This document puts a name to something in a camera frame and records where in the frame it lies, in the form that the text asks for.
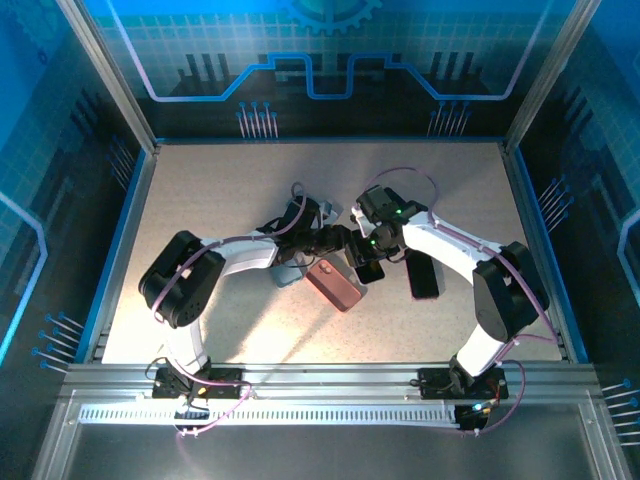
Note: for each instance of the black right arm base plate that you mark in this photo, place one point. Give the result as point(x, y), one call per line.
point(432, 382)

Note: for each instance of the aluminium frame post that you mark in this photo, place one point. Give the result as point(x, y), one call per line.
point(543, 85)
point(112, 80)

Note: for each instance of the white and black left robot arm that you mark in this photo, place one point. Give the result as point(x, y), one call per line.
point(240, 257)

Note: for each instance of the aluminium side rail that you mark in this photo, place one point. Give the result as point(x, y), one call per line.
point(132, 210)
point(526, 210)

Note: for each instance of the black phone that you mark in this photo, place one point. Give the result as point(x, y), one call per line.
point(371, 274)
point(422, 280)

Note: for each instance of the aluminium cross beam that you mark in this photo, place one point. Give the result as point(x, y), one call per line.
point(325, 380)

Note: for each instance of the small circuit board with LED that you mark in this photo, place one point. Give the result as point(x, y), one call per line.
point(476, 410)

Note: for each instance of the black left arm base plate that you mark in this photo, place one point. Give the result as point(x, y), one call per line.
point(225, 382)

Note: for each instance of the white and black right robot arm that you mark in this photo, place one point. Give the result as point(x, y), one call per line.
point(450, 240)

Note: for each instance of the pink phone case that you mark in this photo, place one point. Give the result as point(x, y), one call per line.
point(335, 287)

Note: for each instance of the blue phone case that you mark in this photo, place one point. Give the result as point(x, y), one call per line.
point(287, 277)

